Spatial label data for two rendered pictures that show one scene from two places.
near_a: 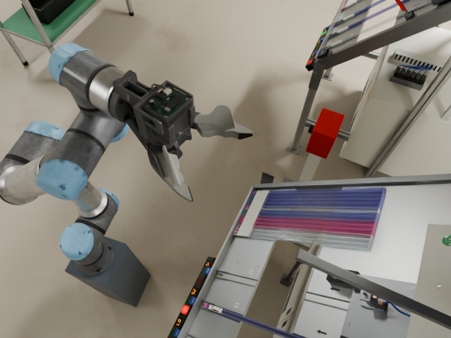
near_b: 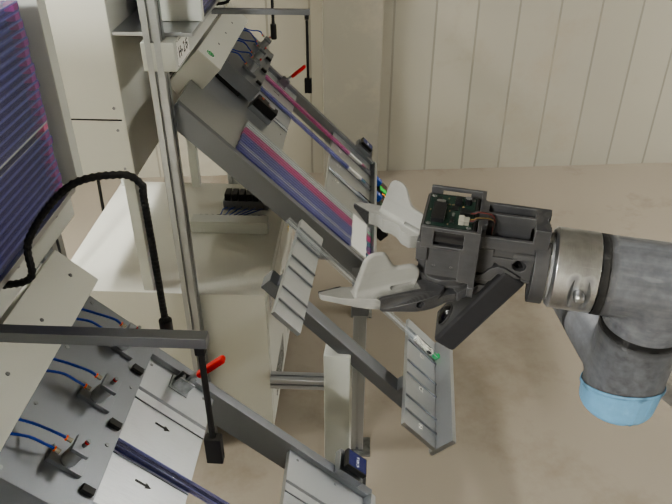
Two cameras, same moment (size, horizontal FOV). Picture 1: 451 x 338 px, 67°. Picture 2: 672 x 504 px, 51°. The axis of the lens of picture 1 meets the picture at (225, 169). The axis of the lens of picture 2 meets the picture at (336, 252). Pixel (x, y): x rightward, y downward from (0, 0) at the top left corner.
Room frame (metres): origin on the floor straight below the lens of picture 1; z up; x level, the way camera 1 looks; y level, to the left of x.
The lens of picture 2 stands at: (0.79, -0.22, 1.87)
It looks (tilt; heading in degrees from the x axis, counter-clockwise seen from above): 33 degrees down; 158
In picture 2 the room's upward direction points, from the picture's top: straight up
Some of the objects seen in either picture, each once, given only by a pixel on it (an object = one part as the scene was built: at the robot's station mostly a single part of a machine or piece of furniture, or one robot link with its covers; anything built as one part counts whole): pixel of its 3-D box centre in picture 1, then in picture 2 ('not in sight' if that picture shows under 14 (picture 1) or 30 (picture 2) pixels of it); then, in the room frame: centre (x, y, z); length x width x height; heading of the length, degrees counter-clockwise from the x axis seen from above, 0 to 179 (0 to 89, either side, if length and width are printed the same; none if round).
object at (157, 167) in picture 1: (164, 154); not in sight; (0.28, 0.09, 1.49); 0.09 x 0.05 x 0.02; 18
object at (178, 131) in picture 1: (153, 113); (480, 249); (0.34, 0.11, 1.51); 0.12 x 0.08 x 0.09; 54
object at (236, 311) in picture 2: not in sight; (238, 223); (-1.21, 0.25, 0.65); 1.01 x 0.73 x 1.29; 65
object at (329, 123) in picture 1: (309, 169); not in sight; (0.89, -0.43, 0.39); 0.24 x 0.24 x 0.78; 65
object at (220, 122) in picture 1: (223, 119); (371, 277); (0.33, 0.00, 1.51); 0.09 x 0.03 x 0.06; 90
